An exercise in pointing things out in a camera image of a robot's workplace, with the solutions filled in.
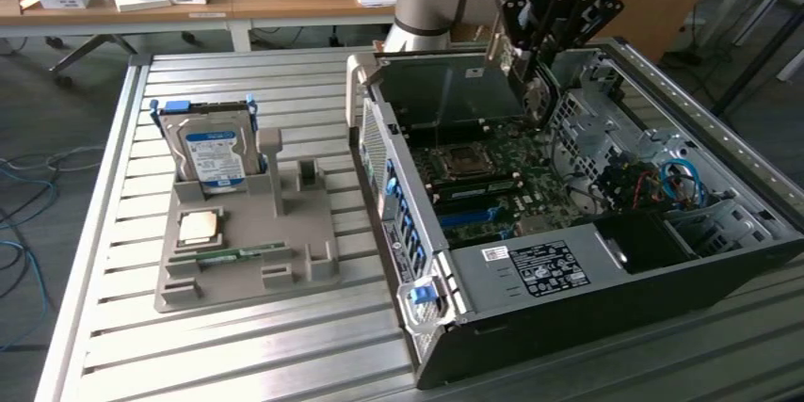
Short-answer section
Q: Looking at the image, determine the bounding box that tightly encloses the blue floor cable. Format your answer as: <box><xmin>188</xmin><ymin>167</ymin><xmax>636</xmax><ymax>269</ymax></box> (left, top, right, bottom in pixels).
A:
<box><xmin>0</xmin><ymin>178</ymin><xmax>58</xmax><ymax>351</ymax></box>

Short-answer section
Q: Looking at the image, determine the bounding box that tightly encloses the blue expansion slot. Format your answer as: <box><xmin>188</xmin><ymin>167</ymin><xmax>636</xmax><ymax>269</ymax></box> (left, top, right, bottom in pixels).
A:
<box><xmin>439</xmin><ymin>211</ymin><xmax>504</xmax><ymax>229</ymax></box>

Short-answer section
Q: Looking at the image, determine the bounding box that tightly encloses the black NVIDIA graphics card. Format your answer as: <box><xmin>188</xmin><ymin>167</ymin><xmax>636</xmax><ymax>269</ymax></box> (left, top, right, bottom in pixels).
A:
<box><xmin>487</xmin><ymin>34</ymin><xmax>562</xmax><ymax>133</ymax></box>

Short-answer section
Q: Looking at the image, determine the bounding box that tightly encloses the grey parts rack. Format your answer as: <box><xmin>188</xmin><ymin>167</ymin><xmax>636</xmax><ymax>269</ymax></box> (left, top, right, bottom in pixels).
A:
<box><xmin>154</xmin><ymin>127</ymin><xmax>346</xmax><ymax>314</ymax></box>

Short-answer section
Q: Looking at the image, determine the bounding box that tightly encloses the red wire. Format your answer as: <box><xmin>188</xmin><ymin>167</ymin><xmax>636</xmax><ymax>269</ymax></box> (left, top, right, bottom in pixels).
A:
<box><xmin>632</xmin><ymin>169</ymin><xmax>650</xmax><ymax>209</ymax></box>

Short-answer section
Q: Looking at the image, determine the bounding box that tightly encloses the white floor cable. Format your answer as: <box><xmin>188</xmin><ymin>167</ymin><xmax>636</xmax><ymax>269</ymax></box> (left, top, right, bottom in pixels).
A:
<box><xmin>0</xmin><ymin>145</ymin><xmax>107</xmax><ymax>173</ymax></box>

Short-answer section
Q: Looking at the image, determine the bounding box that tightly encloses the CPU socket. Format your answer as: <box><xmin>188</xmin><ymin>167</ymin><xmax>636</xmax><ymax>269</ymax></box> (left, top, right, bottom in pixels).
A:
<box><xmin>439</xmin><ymin>145</ymin><xmax>498</xmax><ymax>182</ymax></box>

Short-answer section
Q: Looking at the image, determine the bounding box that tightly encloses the grey power supply unit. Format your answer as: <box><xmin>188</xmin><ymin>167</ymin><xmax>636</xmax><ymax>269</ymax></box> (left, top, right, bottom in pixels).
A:
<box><xmin>446</xmin><ymin>224</ymin><xmax>634</xmax><ymax>316</ymax></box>

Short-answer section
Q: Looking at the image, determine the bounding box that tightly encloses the hard disk in blue caddy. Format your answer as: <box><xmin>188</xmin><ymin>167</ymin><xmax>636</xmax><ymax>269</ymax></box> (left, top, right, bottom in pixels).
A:
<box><xmin>148</xmin><ymin>94</ymin><xmax>272</xmax><ymax>194</ymax></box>

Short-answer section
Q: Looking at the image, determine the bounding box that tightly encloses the green motherboard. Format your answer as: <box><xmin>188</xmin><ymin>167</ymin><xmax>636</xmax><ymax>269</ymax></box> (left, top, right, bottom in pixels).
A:
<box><xmin>407</xmin><ymin>119</ymin><xmax>608</xmax><ymax>250</ymax></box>

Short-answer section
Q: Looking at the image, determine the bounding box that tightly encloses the CPU chip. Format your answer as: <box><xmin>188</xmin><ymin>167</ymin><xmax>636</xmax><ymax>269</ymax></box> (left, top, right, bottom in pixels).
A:
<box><xmin>178</xmin><ymin>211</ymin><xmax>223</xmax><ymax>247</ymax></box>

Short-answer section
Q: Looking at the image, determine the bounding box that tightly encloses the blue data wire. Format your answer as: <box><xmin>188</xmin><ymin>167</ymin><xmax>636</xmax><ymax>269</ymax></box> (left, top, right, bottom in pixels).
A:
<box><xmin>659</xmin><ymin>158</ymin><xmax>710</xmax><ymax>209</ymax></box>

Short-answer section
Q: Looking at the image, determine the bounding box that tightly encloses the blue case latch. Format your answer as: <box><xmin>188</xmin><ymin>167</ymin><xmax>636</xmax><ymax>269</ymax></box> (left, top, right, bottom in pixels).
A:
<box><xmin>407</xmin><ymin>282</ymin><xmax>436</xmax><ymax>305</ymax></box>

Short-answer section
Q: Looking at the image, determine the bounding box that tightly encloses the open black PC case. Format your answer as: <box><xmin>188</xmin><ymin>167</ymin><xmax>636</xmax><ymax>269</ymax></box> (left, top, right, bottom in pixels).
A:
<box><xmin>344</xmin><ymin>37</ymin><xmax>804</xmax><ymax>392</ymax></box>

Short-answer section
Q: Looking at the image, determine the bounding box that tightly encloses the green RAM stick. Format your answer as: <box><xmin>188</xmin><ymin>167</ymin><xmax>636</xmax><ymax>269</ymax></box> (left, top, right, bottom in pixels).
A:
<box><xmin>167</xmin><ymin>242</ymin><xmax>286</xmax><ymax>265</ymax></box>

